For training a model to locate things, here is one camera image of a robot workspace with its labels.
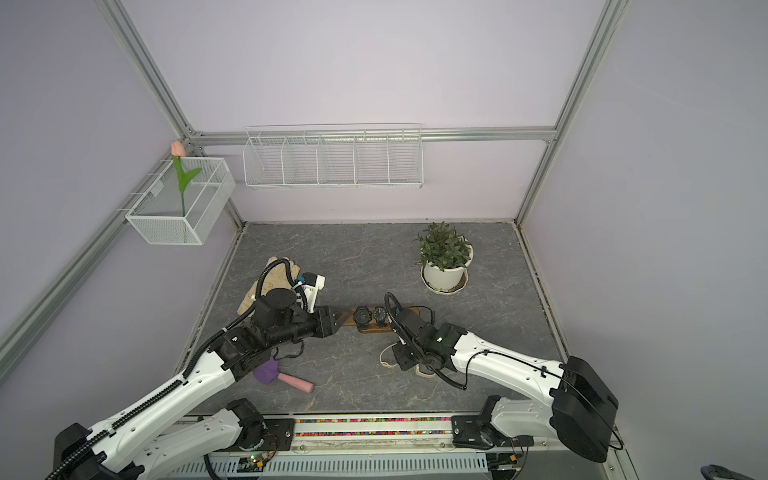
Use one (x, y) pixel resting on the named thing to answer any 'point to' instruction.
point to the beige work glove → (277, 274)
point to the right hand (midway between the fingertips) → (401, 348)
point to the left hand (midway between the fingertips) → (347, 315)
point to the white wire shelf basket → (334, 155)
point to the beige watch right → (422, 374)
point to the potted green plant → (445, 257)
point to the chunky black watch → (363, 317)
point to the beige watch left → (385, 362)
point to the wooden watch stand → (397, 316)
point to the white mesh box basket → (185, 202)
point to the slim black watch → (380, 314)
